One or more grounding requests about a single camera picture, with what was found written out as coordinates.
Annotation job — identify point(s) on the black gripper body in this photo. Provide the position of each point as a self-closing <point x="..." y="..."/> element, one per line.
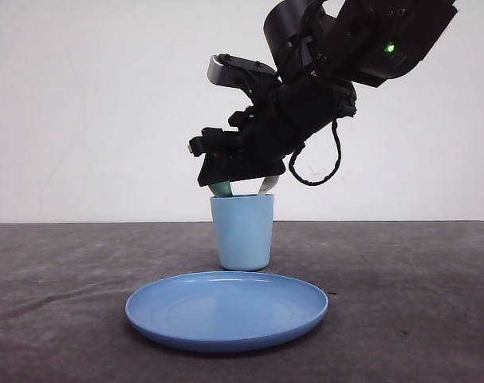
<point x="288" y="116"/>

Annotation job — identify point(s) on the white plastic fork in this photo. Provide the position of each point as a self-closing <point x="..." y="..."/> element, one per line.
<point x="268" y="183"/>

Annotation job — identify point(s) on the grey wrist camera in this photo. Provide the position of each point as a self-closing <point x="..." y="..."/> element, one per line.
<point x="230" y="71"/>

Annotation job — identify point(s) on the light blue plastic cup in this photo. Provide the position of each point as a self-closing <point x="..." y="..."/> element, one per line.
<point x="243" y="227"/>

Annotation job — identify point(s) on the mint green plastic spoon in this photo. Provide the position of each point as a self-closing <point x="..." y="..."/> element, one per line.
<point x="221" y="189"/>

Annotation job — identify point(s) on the blue plastic plate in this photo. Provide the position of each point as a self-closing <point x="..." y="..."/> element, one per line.
<point x="226" y="311"/>

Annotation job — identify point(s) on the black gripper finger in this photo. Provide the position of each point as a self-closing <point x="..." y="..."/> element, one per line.
<point x="236" y="168"/>

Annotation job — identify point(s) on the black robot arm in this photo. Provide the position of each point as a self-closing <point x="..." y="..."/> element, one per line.
<point x="318" y="59"/>

